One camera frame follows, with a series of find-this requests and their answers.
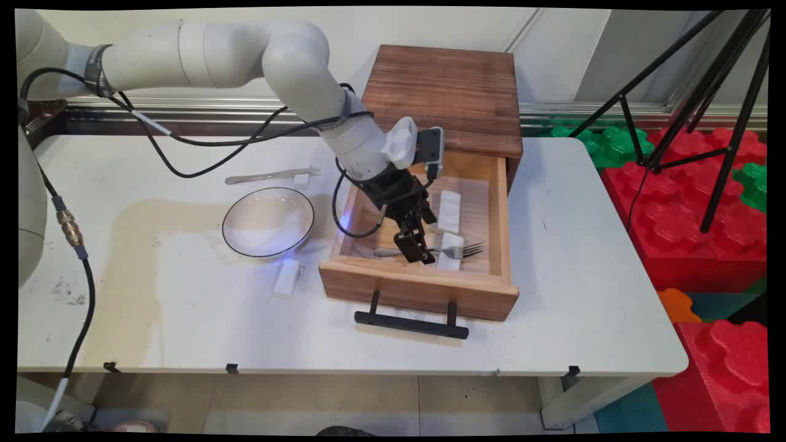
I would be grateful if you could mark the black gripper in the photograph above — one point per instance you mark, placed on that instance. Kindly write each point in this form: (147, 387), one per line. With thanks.
(393, 190)

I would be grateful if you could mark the silver table knife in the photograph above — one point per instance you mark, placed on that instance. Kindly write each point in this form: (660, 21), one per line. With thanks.
(264, 177)

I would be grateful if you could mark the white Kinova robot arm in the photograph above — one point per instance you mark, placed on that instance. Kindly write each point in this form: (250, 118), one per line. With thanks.
(233, 55)

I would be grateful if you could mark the white ceramic cutlery rest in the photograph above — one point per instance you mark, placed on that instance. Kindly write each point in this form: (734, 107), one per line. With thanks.
(450, 261)
(301, 179)
(449, 209)
(287, 279)

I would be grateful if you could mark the silver fork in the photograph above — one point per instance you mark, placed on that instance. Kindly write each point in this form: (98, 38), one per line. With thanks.
(457, 250)

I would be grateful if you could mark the light wooden drawer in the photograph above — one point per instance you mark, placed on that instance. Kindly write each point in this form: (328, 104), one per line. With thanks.
(424, 288)

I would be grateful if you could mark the dark wooden drawer cabinet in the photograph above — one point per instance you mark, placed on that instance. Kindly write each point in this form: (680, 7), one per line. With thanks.
(448, 92)

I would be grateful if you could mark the white plate with black rim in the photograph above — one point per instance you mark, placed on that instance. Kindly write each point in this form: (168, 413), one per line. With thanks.
(268, 222)

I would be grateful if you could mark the green foam block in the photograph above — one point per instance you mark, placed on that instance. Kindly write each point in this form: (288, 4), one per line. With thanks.
(614, 144)
(754, 184)

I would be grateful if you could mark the white table leg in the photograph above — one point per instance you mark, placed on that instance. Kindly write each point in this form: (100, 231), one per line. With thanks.
(583, 402)

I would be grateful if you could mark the large red foam block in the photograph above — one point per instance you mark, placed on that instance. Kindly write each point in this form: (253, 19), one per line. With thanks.
(675, 227)

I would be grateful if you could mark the orange foam piece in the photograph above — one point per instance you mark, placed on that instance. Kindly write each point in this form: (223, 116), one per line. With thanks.
(675, 306)

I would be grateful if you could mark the teal foam mat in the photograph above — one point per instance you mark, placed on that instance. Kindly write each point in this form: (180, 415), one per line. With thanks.
(632, 411)

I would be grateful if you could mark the black tripod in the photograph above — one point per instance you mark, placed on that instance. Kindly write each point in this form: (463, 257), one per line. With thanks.
(734, 110)

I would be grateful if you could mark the light shoe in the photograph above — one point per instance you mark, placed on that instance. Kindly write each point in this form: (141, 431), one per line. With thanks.
(132, 426)

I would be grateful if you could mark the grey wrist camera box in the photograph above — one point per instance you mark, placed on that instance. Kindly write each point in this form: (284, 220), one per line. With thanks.
(430, 147)

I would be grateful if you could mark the aluminium wall rail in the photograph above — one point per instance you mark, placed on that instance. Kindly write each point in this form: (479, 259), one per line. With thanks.
(215, 110)

